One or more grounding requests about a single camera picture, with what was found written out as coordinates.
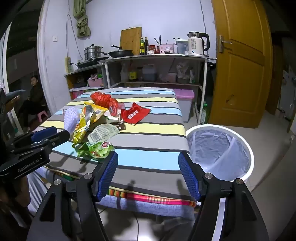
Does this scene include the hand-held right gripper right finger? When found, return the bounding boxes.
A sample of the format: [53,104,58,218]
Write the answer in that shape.
[178,151,270,241]

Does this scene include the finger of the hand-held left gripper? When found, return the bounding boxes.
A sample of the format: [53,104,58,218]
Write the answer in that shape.
[9,127,58,149]
[10,130,70,155]

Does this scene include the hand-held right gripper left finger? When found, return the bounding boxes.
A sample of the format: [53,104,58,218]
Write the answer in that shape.
[26,151,119,241]

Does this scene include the white foam fruit net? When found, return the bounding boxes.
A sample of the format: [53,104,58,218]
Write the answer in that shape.
[63,106,80,133]

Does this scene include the green snack bag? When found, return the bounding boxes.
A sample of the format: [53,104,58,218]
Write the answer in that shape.
[77,141,115,161]

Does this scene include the clear bin liner bag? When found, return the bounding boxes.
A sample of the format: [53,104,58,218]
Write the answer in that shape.
[187,130,251,181]

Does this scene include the yellow snack bag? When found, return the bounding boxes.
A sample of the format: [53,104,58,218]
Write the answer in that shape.
[73,101,109,143]

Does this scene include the pale translucent food packet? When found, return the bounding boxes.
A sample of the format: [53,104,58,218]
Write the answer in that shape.
[87,123,120,143]

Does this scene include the red plastic bag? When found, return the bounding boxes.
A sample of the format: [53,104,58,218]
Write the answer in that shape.
[90,91,125,116]

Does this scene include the red snack wrapper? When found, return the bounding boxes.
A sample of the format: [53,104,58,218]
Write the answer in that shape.
[121,102,151,126]

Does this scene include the white round trash bin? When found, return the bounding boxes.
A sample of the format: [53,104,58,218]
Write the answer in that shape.
[185,124,255,202]

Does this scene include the red round cup lid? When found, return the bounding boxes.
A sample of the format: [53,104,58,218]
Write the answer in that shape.
[108,99,119,115]

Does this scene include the pink plastic stool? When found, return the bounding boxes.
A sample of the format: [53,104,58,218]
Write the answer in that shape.
[35,110,49,122]

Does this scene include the light blue blanket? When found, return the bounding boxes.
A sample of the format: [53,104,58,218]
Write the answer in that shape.
[30,167,197,220]

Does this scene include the colourful striped mat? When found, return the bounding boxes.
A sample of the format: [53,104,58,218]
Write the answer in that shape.
[46,171,197,208]

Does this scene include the green plastic bottle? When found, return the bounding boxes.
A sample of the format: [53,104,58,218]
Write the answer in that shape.
[199,103,210,124]

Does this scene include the pink plastic basket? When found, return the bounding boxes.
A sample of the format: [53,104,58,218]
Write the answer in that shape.
[87,76,103,88]

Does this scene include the low wooden shelf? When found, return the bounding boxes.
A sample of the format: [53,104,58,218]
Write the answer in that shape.
[64,64,109,100]

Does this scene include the pink lid storage box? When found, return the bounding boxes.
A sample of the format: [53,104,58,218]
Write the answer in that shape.
[173,89,195,123]

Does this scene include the black induction cooker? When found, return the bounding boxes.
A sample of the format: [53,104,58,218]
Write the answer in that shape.
[76,57,110,69]

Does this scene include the white plastic bottle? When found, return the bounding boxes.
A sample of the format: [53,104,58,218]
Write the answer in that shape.
[120,64,129,81]

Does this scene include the steel steamer pot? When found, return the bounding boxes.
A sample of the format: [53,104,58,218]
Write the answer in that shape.
[84,44,103,61]

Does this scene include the cooking oil bottle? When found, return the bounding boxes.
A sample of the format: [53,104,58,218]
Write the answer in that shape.
[128,62,137,81]

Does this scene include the crumpled plastic bags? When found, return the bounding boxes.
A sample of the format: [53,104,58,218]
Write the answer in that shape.
[176,61,195,84]

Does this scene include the grey plastic jug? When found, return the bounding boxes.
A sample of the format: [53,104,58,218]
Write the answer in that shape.
[142,64,158,81]

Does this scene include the black frying pan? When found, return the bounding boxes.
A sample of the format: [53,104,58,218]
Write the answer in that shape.
[108,45,134,58]

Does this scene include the green knotted curtain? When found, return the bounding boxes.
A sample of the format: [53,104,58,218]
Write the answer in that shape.
[73,0,91,37]

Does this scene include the yellow wooden door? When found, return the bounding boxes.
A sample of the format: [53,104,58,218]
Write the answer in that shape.
[210,0,273,129]

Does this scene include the white kitchen shelf rack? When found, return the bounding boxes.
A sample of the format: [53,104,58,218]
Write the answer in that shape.
[98,54,216,123]

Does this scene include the wooden cutting board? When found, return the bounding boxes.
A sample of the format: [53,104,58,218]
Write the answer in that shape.
[120,27,142,55]

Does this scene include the clear water pitcher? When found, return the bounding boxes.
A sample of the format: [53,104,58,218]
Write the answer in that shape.
[175,39,189,55]

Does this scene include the pink utensil holder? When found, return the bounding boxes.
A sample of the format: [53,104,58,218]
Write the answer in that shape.
[158,44,175,55]

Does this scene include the white electric kettle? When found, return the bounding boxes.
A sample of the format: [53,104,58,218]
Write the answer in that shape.
[187,31,210,56]

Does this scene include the metal door handle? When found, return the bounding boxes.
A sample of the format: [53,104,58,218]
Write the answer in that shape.
[218,35,232,52]

